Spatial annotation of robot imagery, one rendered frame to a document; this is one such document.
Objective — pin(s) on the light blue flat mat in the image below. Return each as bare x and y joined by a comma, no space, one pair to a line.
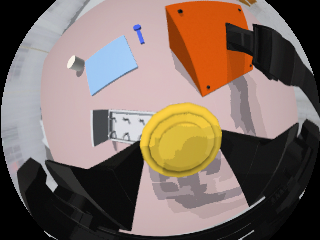
109,64

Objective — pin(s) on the yellow plate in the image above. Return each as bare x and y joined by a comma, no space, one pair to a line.
181,140

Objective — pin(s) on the white cylinder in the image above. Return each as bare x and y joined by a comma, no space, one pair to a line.
76,63

